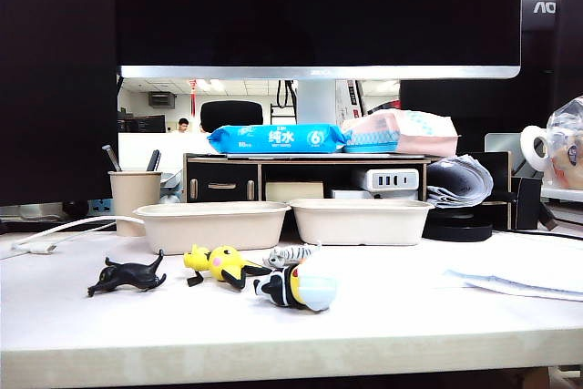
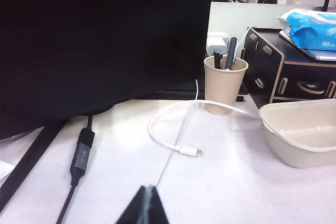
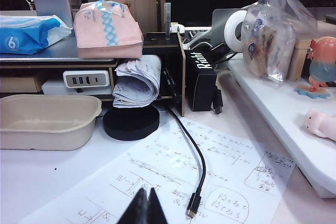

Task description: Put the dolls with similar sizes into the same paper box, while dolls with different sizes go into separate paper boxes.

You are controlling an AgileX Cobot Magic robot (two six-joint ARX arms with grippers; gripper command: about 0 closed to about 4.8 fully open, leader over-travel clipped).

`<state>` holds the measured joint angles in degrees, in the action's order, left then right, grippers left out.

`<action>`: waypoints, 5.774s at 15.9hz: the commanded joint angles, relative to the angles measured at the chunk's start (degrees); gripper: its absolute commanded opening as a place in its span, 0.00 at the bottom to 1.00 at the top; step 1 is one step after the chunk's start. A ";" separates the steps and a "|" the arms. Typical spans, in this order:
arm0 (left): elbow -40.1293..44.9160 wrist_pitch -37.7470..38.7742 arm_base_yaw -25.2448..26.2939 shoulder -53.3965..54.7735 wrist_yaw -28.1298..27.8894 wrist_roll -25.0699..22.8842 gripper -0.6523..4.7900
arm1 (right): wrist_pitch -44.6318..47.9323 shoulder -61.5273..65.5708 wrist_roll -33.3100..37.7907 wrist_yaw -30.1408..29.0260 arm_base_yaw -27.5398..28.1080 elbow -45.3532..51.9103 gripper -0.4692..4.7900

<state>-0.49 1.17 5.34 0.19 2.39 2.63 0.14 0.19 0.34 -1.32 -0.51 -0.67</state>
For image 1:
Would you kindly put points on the grey striped cat doll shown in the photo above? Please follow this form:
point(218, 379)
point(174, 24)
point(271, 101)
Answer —
point(284, 256)

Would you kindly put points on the yellow pichu doll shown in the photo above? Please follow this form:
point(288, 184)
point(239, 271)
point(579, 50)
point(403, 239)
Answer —
point(225, 261)

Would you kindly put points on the black cat doll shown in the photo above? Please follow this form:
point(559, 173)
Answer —
point(127, 275)

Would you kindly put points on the small beige cardboard box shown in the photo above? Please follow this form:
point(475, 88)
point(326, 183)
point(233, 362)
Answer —
point(293, 191)

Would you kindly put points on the beige paper pulp box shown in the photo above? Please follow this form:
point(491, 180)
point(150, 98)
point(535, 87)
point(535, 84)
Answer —
point(360, 225)
point(214, 229)

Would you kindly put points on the black box with white lettering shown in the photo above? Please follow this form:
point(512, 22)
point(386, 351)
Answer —
point(526, 202)

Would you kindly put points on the blue wet wipes pack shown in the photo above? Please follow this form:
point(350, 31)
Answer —
point(273, 137)

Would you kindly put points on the black wooden desk organizer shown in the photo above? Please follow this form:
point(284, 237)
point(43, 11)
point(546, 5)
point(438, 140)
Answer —
point(223, 170)

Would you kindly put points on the black office chair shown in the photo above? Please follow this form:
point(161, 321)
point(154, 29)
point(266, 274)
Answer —
point(232, 115)

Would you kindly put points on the white roll-up banner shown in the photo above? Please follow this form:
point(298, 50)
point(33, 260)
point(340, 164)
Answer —
point(348, 97)

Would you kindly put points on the white USB charging hub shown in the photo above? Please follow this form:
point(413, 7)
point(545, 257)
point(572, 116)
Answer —
point(391, 178)

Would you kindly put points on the masked yellow black white doll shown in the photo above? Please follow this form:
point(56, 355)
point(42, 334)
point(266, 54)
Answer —
point(296, 286)

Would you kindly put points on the person in background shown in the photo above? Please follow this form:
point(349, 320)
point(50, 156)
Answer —
point(183, 124)

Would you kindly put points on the grey metallic desk object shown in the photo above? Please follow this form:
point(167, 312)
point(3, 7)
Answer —
point(170, 181)

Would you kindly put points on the pink tissue pack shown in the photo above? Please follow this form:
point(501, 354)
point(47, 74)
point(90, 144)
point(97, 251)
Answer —
point(410, 134)

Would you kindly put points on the red hanging ornament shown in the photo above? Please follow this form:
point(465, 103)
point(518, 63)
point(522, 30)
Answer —
point(194, 93)

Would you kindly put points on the black pen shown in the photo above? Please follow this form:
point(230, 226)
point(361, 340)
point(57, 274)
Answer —
point(153, 160)

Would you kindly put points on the white office partition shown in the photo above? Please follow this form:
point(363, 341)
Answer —
point(146, 147)

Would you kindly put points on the ceiling air conditioner unit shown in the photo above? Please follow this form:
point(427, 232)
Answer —
point(161, 99)

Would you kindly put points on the background desk monitors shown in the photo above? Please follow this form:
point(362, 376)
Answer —
point(146, 123)

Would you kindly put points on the large silver-bezel computer monitor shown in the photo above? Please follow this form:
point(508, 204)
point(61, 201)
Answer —
point(319, 11)

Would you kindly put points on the beige paper cup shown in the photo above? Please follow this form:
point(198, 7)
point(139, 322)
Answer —
point(132, 202)

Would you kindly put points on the rolled printed papers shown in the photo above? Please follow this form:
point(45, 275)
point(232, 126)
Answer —
point(460, 179)

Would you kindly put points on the black round disc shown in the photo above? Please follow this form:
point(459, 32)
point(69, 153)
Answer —
point(455, 229)

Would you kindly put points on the silver-tipped pen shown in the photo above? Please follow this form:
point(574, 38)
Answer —
point(111, 159)

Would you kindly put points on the white tape roll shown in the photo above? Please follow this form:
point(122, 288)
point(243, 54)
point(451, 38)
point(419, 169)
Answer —
point(530, 152)

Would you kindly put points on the black monitor with dark stand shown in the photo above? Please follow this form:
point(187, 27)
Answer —
point(54, 88)

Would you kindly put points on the white paper sheets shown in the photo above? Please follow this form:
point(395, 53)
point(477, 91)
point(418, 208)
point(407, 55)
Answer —
point(524, 282)

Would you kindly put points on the white desk riser shelf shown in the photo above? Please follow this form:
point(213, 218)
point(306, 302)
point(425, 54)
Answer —
point(565, 193)

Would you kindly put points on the clear plastic bag with contents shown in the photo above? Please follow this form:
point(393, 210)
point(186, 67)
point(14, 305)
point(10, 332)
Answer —
point(567, 152)

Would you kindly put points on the black AOC monitor back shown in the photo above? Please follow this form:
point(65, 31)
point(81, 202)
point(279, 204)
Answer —
point(537, 20)

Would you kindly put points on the dark panel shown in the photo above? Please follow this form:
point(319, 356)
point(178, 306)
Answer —
point(569, 43)

